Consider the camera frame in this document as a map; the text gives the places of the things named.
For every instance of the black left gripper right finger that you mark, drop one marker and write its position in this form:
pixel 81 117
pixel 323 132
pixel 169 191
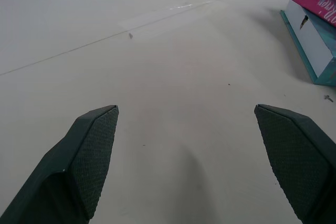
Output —
pixel 296 161

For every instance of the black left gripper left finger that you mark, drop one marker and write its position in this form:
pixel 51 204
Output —
pixel 65 171

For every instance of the teal hardcover book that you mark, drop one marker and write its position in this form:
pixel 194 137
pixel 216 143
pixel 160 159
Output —
pixel 312 40

